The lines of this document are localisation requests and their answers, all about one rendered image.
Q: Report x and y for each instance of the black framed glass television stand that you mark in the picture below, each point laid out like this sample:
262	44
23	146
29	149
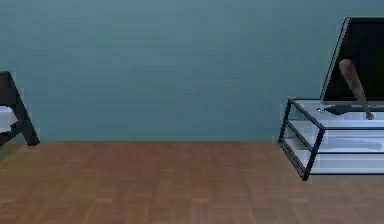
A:
333	143

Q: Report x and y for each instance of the brown wooden baseball bat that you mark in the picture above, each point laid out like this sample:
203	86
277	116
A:
352	81

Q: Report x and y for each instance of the black television set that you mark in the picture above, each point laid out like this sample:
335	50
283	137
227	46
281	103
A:
363	43

